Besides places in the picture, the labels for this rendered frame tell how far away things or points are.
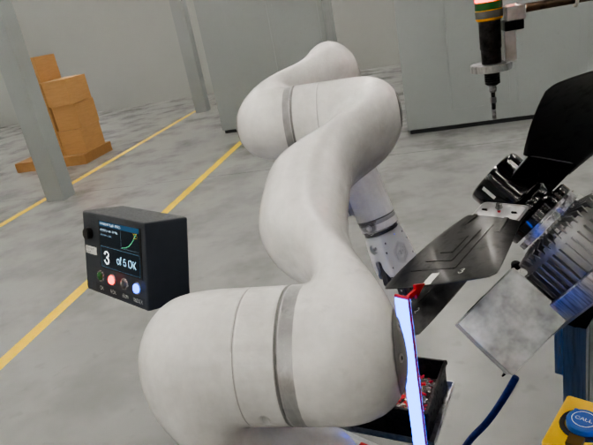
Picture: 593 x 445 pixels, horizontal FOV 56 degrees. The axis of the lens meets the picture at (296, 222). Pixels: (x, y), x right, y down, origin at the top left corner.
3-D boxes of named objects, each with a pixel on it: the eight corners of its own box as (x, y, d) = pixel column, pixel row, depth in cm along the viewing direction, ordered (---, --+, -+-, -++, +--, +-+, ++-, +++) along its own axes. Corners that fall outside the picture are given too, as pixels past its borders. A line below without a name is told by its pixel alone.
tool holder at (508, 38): (520, 62, 98) (517, 3, 95) (531, 67, 92) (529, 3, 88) (467, 71, 100) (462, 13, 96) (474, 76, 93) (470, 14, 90)
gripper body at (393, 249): (379, 231, 116) (399, 280, 118) (404, 213, 123) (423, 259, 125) (352, 237, 122) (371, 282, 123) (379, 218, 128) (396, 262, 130)
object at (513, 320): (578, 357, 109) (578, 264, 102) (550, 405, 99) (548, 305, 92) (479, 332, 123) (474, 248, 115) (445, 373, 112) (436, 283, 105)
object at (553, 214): (580, 192, 112) (572, 185, 113) (574, 202, 101) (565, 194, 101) (529, 242, 119) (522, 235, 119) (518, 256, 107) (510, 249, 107)
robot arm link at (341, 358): (229, 453, 50) (416, 456, 46) (182, 375, 42) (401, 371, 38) (299, 139, 87) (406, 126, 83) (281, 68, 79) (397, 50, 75)
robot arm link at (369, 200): (356, 228, 118) (396, 210, 118) (332, 169, 116) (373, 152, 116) (351, 222, 126) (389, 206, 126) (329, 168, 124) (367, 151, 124)
